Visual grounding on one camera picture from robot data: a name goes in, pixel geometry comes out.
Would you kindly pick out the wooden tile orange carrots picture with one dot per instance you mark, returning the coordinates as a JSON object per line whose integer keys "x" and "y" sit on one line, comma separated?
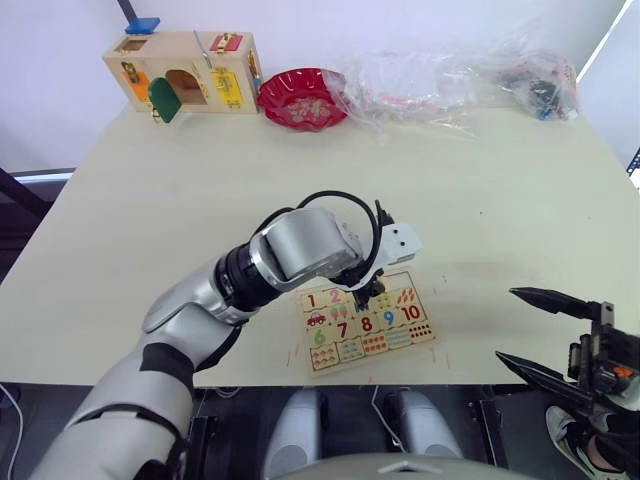
{"x": 405, "y": 296}

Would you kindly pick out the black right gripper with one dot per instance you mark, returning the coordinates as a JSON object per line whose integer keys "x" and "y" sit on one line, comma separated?
{"x": 607, "y": 345}

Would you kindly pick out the wooden tile ice cream picture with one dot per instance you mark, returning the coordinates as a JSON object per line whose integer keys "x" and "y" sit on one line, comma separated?
{"x": 338, "y": 313}

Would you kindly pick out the wooden tile red fruit picture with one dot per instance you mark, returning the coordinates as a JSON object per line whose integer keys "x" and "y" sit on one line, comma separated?
{"x": 324, "y": 356}

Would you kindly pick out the white black sneaker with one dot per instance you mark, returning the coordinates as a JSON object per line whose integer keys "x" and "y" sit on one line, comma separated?
{"x": 565, "y": 430}

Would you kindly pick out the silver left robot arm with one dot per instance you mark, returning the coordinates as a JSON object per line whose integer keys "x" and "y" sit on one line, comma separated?
{"x": 310, "y": 245}

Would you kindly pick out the wooden tile teal number 3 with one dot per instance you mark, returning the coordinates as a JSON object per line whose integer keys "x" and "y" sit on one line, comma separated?
{"x": 363, "y": 308}

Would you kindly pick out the wooden tile black dots picture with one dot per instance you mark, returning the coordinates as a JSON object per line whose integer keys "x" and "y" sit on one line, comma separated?
{"x": 422, "y": 331}

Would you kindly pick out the wooden number puzzle board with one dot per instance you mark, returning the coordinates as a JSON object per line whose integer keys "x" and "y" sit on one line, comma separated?
{"x": 372, "y": 357}

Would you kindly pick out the black perforated metal bar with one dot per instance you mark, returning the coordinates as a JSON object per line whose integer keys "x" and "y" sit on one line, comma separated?
{"x": 634, "y": 167}

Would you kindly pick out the wooden tile yellow items picture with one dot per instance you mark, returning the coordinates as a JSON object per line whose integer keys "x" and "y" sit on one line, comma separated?
{"x": 383, "y": 300}

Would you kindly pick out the wooden tile red number 1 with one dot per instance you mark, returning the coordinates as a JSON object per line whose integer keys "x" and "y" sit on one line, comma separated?
{"x": 311, "y": 301}

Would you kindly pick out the dark trouser leg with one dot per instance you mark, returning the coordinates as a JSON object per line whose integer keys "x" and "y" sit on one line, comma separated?
{"x": 617, "y": 450}

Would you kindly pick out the wooden tile blue number 9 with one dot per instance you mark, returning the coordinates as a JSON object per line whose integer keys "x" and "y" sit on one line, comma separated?
{"x": 389, "y": 318}

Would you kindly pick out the wooden tile red car picture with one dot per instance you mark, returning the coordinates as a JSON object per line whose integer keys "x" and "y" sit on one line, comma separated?
{"x": 316, "y": 318}

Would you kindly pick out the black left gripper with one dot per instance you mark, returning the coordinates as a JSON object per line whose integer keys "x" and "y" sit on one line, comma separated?
{"x": 374, "y": 281}

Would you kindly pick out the wooden tile blue green picture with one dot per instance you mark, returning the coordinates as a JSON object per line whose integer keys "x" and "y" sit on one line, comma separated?
{"x": 350, "y": 350}

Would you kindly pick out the silver rounded robot leg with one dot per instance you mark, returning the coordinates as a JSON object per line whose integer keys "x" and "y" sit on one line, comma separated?
{"x": 295, "y": 430}
{"x": 425, "y": 425}

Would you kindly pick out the wooden tile orange items picture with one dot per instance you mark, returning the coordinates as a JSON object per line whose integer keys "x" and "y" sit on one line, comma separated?
{"x": 373, "y": 344}

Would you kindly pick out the wooden tile red number 10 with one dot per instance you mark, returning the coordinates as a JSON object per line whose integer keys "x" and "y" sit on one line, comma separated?
{"x": 411, "y": 313}

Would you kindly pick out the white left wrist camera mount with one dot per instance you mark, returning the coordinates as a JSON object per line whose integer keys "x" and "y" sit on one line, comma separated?
{"x": 402, "y": 242}

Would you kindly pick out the grey robot torso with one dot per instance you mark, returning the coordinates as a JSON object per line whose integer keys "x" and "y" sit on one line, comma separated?
{"x": 390, "y": 470}

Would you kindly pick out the wooden tile pale blue picture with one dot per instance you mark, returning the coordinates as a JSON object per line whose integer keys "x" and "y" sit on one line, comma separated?
{"x": 398, "y": 338}

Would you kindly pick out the wooden latch lock box toy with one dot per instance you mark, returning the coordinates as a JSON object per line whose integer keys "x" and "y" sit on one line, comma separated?
{"x": 165, "y": 55}

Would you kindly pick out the clear bag with black parts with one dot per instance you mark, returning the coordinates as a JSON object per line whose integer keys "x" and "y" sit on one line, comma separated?
{"x": 540, "y": 87}

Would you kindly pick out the wooden tile red number 7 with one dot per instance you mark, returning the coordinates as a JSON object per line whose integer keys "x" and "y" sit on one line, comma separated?
{"x": 342, "y": 330}

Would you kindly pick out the wooden tile green number 6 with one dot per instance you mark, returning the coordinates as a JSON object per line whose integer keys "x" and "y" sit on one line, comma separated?
{"x": 320, "y": 336}

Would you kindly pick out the red patterned plastic plate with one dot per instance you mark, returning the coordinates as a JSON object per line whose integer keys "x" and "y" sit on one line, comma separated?
{"x": 302, "y": 105}

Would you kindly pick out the dark frame with grey bar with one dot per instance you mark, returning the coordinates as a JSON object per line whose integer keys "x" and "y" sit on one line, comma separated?
{"x": 30, "y": 200}

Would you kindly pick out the clear crumpled plastic bag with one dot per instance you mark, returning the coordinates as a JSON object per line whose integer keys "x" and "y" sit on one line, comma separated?
{"x": 400, "y": 85}

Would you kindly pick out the wooden tile red number 8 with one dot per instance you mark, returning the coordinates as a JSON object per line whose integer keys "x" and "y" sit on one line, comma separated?
{"x": 366, "y": 324}

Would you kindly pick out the wooden tile pink number 2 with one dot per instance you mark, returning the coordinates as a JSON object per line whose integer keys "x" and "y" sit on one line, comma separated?
{"x": 336, "y": 296}

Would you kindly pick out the blue block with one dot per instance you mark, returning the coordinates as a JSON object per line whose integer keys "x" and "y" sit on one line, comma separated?
{"x": 142, "y": 26}

